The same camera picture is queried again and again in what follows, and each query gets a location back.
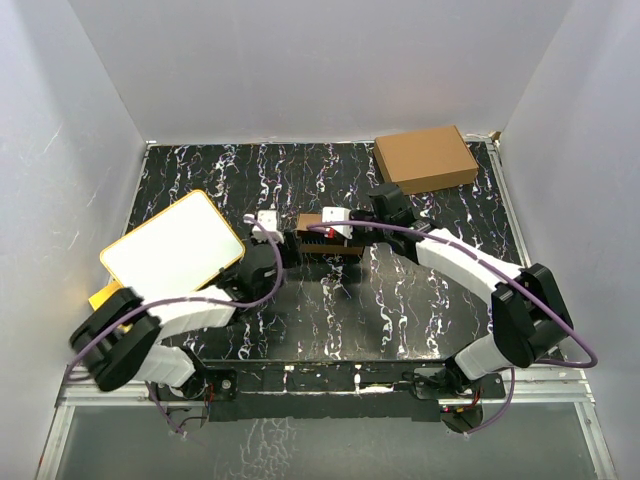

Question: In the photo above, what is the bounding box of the aluminium frame rail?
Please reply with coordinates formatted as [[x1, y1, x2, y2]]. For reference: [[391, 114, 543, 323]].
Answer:
[[37, 362, 617, 479]]

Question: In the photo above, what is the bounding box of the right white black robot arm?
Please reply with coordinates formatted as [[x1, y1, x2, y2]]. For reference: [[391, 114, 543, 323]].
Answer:
[[369, 183, 573, 397]]

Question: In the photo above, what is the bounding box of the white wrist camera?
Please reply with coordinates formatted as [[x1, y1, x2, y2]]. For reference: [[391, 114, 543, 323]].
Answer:
[[321, 207, 353, 240], [243, 210, 284, 244]]

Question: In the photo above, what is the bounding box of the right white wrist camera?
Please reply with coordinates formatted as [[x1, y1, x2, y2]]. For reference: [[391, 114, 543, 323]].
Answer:
[[321, 207, 353, 240]]

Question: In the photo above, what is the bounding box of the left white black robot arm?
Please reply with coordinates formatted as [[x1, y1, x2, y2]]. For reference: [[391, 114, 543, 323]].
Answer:
[[69, 231, 300, 399]]

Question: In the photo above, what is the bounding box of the yellow flat board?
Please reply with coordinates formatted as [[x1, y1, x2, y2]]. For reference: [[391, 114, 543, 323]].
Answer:
[[89, 287, 140, 333]]

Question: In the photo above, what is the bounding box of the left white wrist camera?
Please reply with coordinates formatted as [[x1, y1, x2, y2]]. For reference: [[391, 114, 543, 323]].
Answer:
[[243, 210, 284, 244]]

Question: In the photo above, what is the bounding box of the closed brown cardboard box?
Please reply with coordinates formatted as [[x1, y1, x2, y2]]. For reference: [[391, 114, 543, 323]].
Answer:
[[373, 125, 478, 194]]

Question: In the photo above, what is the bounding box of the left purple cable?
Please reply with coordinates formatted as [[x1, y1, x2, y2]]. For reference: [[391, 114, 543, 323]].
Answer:
[[64, 227, 287, 436]]

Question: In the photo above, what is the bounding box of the white board yellow rim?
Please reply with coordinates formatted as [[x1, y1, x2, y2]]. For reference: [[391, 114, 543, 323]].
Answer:
[[100, 190, 245, 299]]

